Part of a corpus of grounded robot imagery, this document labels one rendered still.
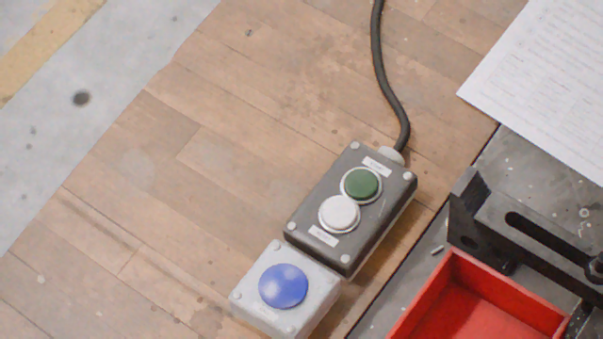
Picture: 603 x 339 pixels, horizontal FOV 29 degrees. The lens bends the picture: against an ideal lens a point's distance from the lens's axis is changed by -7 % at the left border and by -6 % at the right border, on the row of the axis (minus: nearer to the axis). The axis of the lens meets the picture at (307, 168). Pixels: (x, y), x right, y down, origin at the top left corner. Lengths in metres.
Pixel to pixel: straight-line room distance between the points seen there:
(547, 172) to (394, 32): 0.21
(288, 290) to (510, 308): 0.18
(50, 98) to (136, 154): 1.18
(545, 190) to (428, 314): 0.16
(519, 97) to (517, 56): 0.05
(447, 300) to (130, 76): 1.34
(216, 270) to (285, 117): 0.16
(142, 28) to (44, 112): 0.25
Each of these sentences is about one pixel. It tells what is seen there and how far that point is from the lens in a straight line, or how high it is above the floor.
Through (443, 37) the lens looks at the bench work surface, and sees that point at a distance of 1.17.
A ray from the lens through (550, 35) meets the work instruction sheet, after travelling 1.18.
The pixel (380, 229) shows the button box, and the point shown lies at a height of 0.93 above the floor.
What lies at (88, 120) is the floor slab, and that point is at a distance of 2.25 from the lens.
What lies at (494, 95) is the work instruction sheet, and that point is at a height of 0.90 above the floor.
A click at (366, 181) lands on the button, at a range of 1.05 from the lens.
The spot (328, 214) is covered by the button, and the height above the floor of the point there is 0.94.
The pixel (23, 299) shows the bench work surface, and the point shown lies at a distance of 1.09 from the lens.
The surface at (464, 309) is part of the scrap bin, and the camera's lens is 1.03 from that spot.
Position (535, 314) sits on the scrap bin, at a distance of 1.00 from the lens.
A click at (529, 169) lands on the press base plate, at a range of 1.10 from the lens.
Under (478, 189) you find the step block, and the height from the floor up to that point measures 0.98.
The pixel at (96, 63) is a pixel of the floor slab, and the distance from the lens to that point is 2.32.
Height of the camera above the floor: 1.86
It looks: 60 degrees down
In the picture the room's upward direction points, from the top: 8 degrees counter-clockwise
